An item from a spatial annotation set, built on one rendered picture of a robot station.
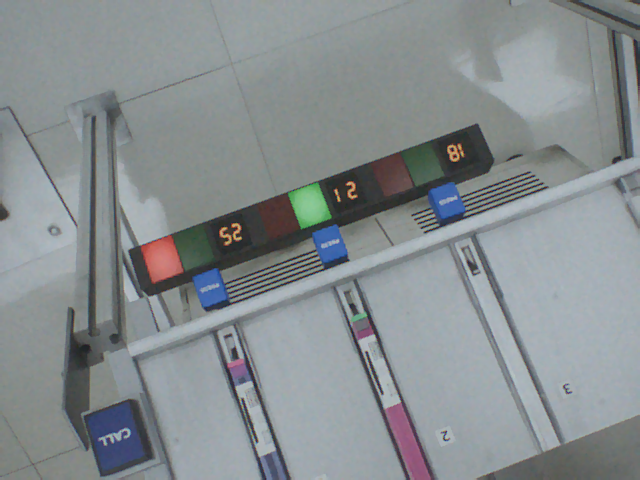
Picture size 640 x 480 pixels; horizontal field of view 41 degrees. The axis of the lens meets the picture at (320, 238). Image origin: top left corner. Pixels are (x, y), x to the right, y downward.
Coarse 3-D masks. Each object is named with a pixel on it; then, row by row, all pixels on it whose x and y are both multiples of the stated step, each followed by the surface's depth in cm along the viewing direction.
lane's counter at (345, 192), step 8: (344, 176) 78; (352, 176) 78; (328, 184) 78; (336, 184) 78; (344, 184) 78; (352, 184) 78; (360, 184) 78; (328, 192) 78; (336, 192) 78; (344, 192) 78; (352, 192) 78; (360, 192) 78; (336, 200) 78; (344, 200) 78; (352, 200) 78; (360, 200) 78; (336, 208) 78; (344, 208) 78
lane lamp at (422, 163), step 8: (424, 144) 79; (408, 152) 79; (416, 152) 79; (424, 152) 79; (432, 152) 79; (408, 160) 79; (416, 160) 79; (424, 160) 79; (432, 160) 79; (408, 168) 78; (416, 168) 78; (424, 168) 78; (432, 168) 78; (440, 168) 78; (416, 176) 78; (424, 176) 78; (432, 176) 78; (440, 176) 78; (416, 184) 78
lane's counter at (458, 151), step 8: (456, 136) 79; (464, 136) 79; (440, 144) 79; (448, 144) 79; (456, 144) 79; (464, 144) 79; (472, 144) 79; (448, 152) 79; (456, 152) 79; (464, 152) 79; (472, 152) 79; (448, 160) 79; (456, 160) 79; (464, 160) 79; (472, 160) 79; (448, 168) 78; (456, 168) 78
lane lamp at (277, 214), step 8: (272, 200) 78; (280, 200) 78; (288, 200) 78; (264, 208) 78; (272, 208) 78; (280, 208) 78; (288, 208) 78; (264, 216) 78; (272, 216) 78; (280, 216) 78; (288, 216) 78; (264, 224) 77; (272, 224) 77; (280, 224) 77; (288, 224) 77; (296, 224) 77; (272, 232) 77; (280, 232) 77; (288, 232) 77
